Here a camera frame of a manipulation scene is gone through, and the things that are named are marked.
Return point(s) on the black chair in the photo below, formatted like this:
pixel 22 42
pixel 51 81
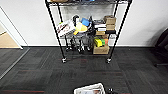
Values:
pixel 163 43

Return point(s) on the white printed bag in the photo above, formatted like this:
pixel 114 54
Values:
pixel 65 28

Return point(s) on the yellow-green item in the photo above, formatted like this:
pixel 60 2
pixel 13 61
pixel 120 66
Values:
pixel 98 42

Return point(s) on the black white box stack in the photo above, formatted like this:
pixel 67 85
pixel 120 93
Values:
pixel 100 25

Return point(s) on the small white container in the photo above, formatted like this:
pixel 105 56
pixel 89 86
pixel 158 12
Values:
pixel 112 40

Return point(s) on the blue round item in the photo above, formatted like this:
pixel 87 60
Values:
pixel 86 22

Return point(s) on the white printed book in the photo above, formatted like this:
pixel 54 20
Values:
pixel 90 90

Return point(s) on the small brown box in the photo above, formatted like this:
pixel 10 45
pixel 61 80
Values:
pixel 110 21

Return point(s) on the pale woven basket dark spots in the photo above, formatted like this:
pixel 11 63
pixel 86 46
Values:
pixel 90 85

